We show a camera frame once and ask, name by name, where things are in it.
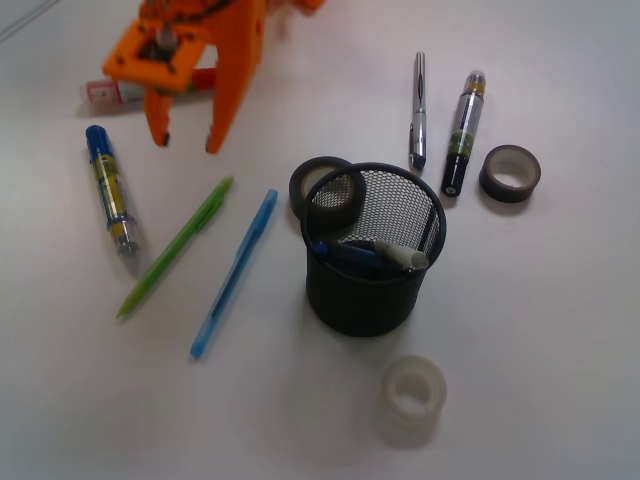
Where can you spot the black whiteboard marker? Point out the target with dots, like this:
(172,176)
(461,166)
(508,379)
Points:
(464,128)

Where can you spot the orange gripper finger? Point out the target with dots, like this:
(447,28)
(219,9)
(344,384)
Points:
(156,107)
(237,34)

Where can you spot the red whiteboard marker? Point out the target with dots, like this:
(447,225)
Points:
(108,92)

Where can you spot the light blue pen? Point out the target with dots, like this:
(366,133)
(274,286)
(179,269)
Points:
(242,257)

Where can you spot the dark tape roll behind holder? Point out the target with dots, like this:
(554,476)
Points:
(338,203)

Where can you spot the black mesh pen holder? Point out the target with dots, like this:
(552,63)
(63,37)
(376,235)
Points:
(400,208)

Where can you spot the dark blue ballpoint pen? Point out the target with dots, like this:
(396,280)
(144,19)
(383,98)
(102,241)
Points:
(333,252)

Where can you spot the green mechanical pencil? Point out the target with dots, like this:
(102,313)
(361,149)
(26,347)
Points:
(194,225)

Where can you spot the white pen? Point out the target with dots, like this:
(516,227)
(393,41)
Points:
(406,257)

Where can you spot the clear tape roll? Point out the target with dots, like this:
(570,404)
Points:
(414,392)

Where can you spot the dark tape roll right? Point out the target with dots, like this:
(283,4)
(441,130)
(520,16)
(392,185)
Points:
(510,174)

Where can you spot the silver pen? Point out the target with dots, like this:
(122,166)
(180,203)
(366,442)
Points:
(418,136)

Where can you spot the blue whiteboard marker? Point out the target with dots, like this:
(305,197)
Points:
(120,223)

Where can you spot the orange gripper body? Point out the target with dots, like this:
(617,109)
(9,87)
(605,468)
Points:
(161,48)

